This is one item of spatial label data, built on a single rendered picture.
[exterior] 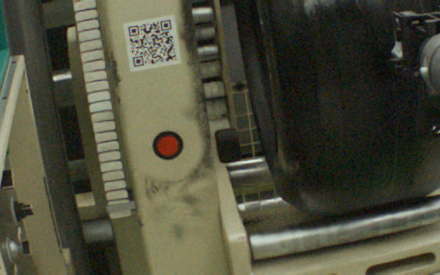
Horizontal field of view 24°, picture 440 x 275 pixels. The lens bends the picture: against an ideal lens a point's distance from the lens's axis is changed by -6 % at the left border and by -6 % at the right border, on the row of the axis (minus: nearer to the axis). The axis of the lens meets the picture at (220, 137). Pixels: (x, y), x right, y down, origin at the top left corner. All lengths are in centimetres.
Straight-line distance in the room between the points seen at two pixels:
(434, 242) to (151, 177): 45
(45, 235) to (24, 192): 7
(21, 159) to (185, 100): 27
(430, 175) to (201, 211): 37
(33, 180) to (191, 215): 29
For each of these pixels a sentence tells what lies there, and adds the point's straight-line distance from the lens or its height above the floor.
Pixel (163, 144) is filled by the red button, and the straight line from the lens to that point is 164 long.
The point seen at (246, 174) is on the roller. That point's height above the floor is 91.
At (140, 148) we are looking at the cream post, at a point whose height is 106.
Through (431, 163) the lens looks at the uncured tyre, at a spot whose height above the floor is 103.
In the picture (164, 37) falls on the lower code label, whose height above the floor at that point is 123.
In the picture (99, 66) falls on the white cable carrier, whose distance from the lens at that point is 162.
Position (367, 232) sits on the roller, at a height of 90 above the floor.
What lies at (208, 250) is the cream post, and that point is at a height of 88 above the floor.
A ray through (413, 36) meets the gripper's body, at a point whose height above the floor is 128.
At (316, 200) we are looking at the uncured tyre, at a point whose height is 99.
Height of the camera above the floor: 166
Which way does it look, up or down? 21 degrees down
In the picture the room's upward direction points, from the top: 8 degrees counter-clockwise
